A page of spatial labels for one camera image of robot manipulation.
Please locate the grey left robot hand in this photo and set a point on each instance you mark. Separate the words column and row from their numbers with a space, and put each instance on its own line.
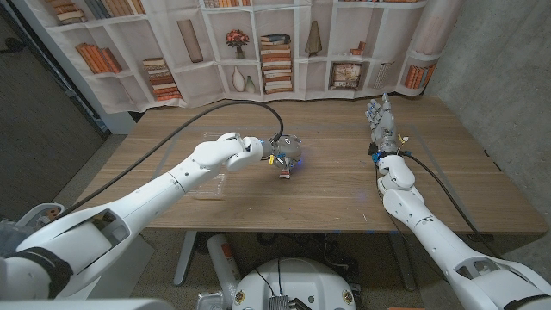
column 289, row 148

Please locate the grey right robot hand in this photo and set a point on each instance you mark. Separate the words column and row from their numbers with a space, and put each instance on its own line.
column 384, row 127

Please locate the white red toothpaste tube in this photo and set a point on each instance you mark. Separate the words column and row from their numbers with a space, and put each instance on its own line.
column 285, row 174

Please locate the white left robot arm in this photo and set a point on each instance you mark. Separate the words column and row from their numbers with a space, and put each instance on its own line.
column 150, row 194

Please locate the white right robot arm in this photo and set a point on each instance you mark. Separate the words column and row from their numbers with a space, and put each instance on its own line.
column 430, row 228

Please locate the clear plastic clamshell container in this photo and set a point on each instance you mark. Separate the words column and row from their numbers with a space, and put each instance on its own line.
column 211, row 189

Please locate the printed bookshelf backdrop cloth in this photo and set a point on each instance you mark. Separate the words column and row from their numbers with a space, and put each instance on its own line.
column 301, row 77

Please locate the white roll with orange label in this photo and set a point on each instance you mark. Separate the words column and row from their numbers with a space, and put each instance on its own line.
column 221, row 258

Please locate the white robot torso base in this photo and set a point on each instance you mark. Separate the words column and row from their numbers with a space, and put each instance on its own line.
column 301, row 280

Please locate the grey metal table leg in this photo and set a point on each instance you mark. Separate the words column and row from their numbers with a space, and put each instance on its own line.
column 185, row 258
column 404, row 267

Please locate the grey electronic module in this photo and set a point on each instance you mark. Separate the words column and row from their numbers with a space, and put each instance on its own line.
column 279, row 302

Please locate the white flat floor platform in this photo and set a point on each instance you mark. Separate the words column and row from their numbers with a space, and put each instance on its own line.
column 129, row 267

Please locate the person's leg in jeans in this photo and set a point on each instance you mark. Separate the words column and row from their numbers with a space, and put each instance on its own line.
column 10, row 239

